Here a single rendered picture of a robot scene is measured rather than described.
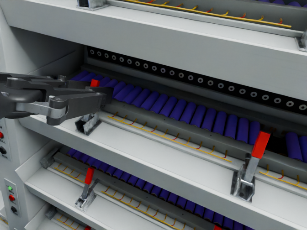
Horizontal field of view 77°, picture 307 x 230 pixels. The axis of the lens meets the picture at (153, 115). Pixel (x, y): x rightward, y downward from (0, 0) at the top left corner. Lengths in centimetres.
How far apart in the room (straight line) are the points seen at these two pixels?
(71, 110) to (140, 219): 31
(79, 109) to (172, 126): 16
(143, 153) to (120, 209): 19
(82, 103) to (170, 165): 16
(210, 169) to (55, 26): 31
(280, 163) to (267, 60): 17
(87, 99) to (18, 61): 22
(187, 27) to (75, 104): 15
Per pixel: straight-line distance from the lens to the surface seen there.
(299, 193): 35
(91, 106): 26
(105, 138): 34
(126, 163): 33
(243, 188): 32
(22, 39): 44
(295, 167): 35
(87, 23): 29
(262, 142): 29
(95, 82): 34
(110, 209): 47
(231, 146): 33
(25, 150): 52
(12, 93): 21
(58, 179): 54
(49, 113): 20
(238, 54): 23
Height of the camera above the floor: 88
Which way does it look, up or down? 25 degrees down
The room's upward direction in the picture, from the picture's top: 11 degrees clockwise
